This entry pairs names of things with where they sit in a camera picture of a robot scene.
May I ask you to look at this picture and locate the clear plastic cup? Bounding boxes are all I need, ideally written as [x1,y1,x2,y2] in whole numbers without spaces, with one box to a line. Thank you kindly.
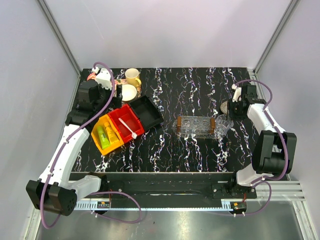
[214,114,234,138]

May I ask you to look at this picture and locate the yellow toothpaste tube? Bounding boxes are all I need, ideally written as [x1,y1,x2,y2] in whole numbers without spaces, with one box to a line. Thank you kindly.
[104,121,119,145]

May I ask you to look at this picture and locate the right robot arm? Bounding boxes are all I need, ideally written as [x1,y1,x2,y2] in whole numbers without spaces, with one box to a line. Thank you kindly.
[227,83,297,198]

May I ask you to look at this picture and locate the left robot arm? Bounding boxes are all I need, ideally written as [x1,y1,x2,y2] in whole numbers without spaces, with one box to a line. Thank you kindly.
[26,66,122,216]

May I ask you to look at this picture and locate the floral tray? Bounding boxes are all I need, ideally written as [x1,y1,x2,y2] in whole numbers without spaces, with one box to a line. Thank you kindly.
[111,79,141,109]

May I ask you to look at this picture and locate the green toothpaste tube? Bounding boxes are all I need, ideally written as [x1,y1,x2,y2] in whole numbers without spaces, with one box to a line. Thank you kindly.
[97,126,110,150]

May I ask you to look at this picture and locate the white bowl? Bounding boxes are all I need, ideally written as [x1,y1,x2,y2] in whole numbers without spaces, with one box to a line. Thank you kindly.
[122,84,138,102]

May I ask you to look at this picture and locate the red plastic bin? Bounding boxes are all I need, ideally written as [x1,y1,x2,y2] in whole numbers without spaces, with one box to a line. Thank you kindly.
[107,104,145,144]

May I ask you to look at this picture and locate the orange patterned bowl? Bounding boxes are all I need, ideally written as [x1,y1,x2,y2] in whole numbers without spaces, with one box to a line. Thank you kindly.
[87,72,97,81]

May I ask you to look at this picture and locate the yellow plastic bin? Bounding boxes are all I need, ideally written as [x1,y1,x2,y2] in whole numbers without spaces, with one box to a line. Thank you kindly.
[91,114,124,156]

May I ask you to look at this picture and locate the speckled round coaster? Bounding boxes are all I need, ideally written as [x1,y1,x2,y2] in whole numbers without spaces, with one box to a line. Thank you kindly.
[220,101,228,115]

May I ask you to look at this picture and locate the yellow mug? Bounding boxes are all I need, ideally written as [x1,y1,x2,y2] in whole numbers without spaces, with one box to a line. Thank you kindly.
[125,68,142,88]

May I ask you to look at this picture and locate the black plastic bin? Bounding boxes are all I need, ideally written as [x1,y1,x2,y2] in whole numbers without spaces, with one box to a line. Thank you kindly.
[128,95,164,132]

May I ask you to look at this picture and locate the clear acrylic rack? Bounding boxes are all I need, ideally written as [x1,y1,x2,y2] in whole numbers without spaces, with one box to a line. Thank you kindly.
[172,115,216,139]

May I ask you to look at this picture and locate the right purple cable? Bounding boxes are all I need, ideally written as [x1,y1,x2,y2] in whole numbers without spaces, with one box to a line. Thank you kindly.
[209,79,291,217]

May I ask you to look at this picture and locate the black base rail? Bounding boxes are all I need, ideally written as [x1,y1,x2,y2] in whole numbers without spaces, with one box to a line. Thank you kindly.
[76,172,257,211]

